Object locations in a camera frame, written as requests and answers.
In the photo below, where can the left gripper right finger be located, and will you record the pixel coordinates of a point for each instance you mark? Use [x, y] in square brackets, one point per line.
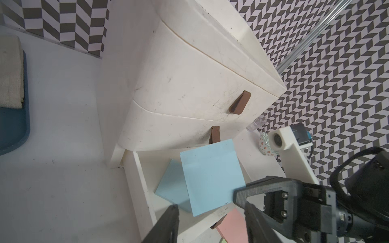
[258, 230]

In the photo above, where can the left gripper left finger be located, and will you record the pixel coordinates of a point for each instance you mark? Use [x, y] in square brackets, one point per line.
[166, 228]

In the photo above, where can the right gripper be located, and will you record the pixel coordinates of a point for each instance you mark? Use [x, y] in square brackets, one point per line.
[302, 212]

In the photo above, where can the white bottom drawer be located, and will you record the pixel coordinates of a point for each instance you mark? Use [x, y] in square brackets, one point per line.
[156, 180]

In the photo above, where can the blue sticky note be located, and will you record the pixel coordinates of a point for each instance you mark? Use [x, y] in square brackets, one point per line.
[211, 173]

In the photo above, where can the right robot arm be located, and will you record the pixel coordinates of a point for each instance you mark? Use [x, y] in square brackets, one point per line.
[365, 196]

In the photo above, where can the white three-drawer cabinet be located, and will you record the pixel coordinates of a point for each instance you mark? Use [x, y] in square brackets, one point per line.
[171, 70]

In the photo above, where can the clear glass cup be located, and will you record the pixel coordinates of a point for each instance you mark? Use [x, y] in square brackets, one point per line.
[258, 123]

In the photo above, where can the blue tray mat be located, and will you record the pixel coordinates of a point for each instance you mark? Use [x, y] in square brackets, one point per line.
[15, 123]

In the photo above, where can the beige folded cloth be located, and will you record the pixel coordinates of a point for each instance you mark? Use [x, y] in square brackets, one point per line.
[12, 72]

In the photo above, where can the brown bottom drawer handle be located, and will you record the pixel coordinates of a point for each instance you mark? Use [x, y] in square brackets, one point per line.
[214, 226]

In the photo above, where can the brown drawer handle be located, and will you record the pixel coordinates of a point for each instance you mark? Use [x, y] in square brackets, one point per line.
[214, 226]
[215, 135]
[240, 103]

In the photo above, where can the brown middle drawer handle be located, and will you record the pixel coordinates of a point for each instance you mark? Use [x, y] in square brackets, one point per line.
[215, 135]

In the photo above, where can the brown top drawer handle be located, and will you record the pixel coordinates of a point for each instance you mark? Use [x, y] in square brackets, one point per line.
[240, 103]

